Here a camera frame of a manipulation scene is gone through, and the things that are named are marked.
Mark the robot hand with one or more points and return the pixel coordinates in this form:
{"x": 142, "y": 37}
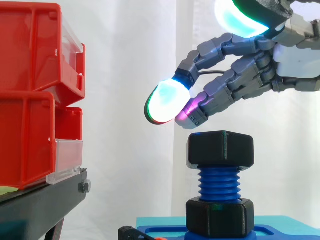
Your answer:
{"x": 250, "y": 75}

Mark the large black nut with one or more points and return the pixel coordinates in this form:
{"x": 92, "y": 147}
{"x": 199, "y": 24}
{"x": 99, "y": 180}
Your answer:
{"x": 221, "y": 149}
{"x": 220, "y": 217}

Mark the blue bolt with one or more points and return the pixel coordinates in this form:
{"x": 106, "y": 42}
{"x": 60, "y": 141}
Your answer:
{"x": 219, "y": 183}

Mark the turquoise plate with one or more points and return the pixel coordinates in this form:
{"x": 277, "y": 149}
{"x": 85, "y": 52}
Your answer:
{"x": 287, "y": 225}

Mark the blue plate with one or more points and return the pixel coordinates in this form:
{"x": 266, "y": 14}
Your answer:
{"x": 170, "y": 232}

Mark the black-and-orange clip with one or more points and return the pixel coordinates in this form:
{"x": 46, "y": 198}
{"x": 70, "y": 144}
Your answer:
{"x": 132, "y": 233}

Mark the red bin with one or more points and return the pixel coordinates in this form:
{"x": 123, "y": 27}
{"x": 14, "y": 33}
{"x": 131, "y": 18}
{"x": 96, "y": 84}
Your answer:
{"x": 30, "y": 45}
{"x": 25, "y": 140}

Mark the black stand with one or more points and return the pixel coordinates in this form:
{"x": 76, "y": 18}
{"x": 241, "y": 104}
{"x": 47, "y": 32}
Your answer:
{"x": 42, "y": 200}

